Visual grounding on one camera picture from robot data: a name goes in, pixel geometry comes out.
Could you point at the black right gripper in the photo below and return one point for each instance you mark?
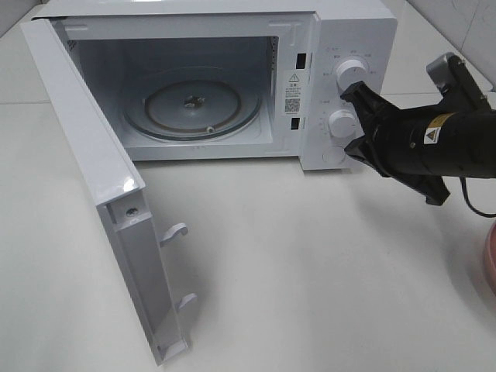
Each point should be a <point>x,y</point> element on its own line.
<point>417,147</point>

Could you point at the round white door release button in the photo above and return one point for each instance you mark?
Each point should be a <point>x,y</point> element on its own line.
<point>334,155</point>

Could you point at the pink plate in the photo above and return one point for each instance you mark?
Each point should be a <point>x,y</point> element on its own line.
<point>489,258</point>

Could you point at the white microwave door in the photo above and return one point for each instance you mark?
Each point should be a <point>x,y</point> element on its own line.
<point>116,188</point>

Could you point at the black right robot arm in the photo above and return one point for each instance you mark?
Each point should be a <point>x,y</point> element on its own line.
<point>481,124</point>

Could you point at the lower white microwave knob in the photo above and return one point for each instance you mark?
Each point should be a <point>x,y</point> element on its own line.
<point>342,124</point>

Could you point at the white microwave knob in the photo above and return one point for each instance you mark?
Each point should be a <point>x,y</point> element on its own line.
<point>342,124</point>
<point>350,71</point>

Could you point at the upper white microwave knob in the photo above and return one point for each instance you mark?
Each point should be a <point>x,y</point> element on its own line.
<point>350,71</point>

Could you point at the glass microwave turntable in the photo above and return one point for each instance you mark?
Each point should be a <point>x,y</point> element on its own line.
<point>191,103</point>

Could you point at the white microwave oven body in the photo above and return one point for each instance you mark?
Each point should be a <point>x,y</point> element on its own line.
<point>289,48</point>

